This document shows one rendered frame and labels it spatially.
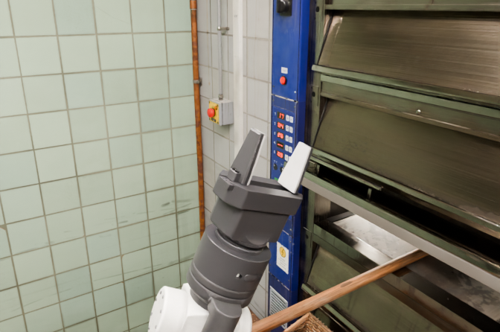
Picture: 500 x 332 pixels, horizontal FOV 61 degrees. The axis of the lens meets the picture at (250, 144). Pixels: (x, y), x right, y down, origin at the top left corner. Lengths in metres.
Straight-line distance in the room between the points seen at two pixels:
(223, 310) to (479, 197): 0.70
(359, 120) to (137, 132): 1.14
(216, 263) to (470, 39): 0.76
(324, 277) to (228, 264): 1.08
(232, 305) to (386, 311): 0.93
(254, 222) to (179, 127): 1.66
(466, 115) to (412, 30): 0.25
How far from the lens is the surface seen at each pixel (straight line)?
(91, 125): 2.00
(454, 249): 0.97
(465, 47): 1.05
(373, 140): 1.23
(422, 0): 1.13
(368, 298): 1.45
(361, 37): 1.24
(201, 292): 0.53
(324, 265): 1.56
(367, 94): 1.22
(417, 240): 1.02
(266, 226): 0.51
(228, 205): 0.49
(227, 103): 1.81
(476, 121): 1.05
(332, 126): 1.34
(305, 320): 1.65
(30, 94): 1.94
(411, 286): 1.29
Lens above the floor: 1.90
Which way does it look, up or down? 18 degrees down
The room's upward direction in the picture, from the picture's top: straight up
